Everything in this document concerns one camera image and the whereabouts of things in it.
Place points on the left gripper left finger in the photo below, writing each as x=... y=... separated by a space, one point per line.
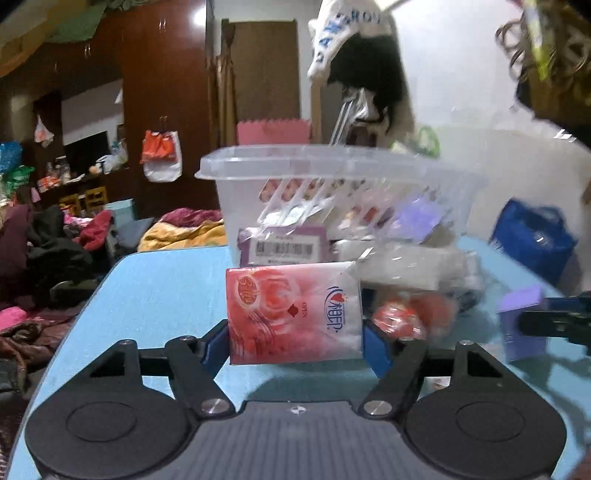
x=193 y=364

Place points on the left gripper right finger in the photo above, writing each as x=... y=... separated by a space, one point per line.
x=398 y=364

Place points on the small purple box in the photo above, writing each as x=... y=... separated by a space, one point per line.
x=517 y=341

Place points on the red tissue pack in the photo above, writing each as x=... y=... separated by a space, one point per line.
x=282 y=314

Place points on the blue shopping bag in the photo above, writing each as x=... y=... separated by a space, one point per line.
x=536 y=237

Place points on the white long wrapped box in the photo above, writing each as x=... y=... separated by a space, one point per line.
x=413 y=267

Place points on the yellow blanket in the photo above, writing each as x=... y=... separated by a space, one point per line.
x=165 y=236

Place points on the clear plastic perforated basket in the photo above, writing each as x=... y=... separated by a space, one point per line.
x=353 y=192

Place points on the orange and white hanging bag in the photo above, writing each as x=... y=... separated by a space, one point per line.
x=161 y=156

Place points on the green and white tote bag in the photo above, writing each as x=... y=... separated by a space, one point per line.
x=423 y=141

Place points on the dark purple garment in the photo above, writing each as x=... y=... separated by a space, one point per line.
x=14 y=240

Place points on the pink foam mat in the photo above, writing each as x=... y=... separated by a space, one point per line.
x=274 y=132

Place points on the dark red wooden wardrobe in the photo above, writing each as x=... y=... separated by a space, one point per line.
x=161 y=53

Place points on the hanging brown bag with cords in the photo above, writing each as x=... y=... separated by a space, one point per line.
x=548 y=49

